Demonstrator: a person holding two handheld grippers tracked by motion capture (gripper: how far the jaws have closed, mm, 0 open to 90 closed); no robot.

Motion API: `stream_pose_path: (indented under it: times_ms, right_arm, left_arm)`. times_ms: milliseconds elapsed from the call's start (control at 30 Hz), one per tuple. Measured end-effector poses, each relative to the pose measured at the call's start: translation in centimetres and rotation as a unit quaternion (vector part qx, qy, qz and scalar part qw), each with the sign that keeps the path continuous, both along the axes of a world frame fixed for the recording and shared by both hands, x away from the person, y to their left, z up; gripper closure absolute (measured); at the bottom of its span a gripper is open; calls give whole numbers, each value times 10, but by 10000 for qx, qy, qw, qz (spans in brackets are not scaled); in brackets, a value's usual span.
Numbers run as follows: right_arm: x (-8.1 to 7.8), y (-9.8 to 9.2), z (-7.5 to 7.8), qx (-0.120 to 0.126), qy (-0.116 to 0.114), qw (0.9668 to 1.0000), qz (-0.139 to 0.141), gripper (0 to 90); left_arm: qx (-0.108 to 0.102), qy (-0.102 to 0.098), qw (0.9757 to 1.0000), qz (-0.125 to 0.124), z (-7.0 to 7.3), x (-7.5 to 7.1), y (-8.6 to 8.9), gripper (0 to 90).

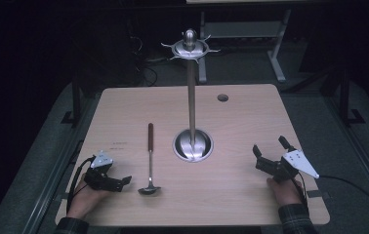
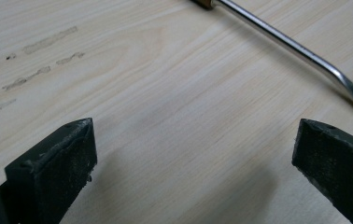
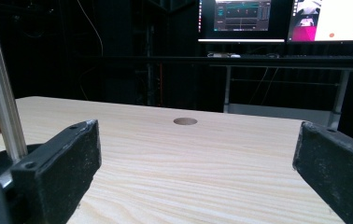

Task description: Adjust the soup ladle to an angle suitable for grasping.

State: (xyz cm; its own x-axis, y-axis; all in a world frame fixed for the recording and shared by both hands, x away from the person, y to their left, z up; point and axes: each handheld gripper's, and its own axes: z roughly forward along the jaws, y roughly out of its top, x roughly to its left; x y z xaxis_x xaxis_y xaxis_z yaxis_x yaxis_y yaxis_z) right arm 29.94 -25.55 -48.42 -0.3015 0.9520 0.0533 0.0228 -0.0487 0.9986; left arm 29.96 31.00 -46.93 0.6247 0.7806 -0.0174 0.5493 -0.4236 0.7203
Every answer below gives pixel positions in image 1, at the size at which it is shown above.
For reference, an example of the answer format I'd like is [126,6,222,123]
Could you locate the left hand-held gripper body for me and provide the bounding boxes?
[83,150,124,192]

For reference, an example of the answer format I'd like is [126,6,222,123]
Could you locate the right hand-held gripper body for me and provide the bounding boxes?
[255,148,320,183]

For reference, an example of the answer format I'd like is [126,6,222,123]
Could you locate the steel ladle with brown handle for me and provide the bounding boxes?
[137,122,162,196]

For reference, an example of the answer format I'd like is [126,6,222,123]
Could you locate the steel utensil stand with hooks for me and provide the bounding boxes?
[160,27,222,163]

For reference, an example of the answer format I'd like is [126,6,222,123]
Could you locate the person's left hand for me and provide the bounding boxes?
[66,174,110,219]

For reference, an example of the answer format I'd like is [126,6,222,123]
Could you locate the person's right hand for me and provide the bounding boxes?
[266,176,305,208]

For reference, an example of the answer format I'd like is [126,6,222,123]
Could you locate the black metal stand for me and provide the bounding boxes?
[320,62,366,127]
[60,79,83,127]

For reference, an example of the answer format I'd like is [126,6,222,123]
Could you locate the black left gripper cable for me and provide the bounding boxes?
[65,155,97,214]

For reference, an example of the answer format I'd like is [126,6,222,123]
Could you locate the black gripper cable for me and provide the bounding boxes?
[65,155,97,214]
[318,175,369,222]

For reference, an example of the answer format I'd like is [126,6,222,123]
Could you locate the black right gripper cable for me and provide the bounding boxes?
[318,175,369,222]

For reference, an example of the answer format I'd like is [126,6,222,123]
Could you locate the white metal desk frame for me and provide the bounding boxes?
[197,9,293,85]

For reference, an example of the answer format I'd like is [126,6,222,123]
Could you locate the black floor cables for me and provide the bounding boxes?
[128,34,171,88]

